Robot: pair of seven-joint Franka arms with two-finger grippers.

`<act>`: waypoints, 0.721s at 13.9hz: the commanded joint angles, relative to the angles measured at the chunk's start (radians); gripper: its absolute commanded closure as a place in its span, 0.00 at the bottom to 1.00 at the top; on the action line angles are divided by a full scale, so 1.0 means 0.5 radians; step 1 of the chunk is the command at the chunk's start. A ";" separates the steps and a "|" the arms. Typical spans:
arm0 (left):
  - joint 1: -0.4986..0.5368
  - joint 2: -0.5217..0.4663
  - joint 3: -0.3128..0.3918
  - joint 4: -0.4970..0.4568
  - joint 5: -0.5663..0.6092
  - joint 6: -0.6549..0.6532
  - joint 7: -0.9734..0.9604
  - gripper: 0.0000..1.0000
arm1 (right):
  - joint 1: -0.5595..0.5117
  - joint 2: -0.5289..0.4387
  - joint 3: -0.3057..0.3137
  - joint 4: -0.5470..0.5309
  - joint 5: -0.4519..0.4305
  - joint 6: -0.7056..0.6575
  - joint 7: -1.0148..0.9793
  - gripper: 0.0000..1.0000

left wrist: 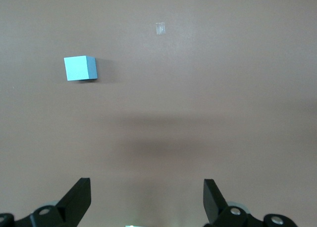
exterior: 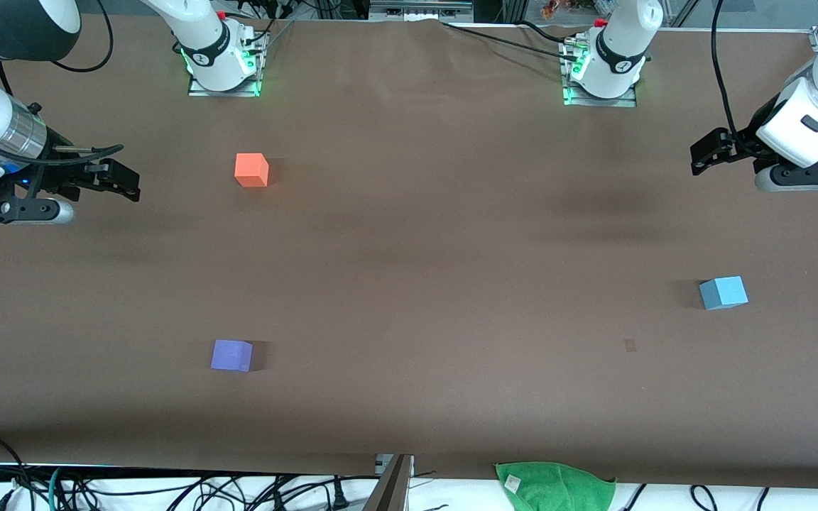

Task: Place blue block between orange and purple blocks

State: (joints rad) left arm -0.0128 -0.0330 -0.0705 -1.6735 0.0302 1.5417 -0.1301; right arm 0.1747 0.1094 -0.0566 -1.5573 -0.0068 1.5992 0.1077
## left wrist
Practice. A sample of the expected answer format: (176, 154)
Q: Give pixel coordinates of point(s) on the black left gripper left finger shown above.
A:
(74, 199)

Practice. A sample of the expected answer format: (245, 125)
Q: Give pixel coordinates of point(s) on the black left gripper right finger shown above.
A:
(213, 202)

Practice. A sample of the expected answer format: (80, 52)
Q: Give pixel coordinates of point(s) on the light blue foam cube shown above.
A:
(76, 69)

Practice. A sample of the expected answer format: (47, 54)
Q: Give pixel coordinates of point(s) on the clear tape piece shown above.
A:
(160, 28)

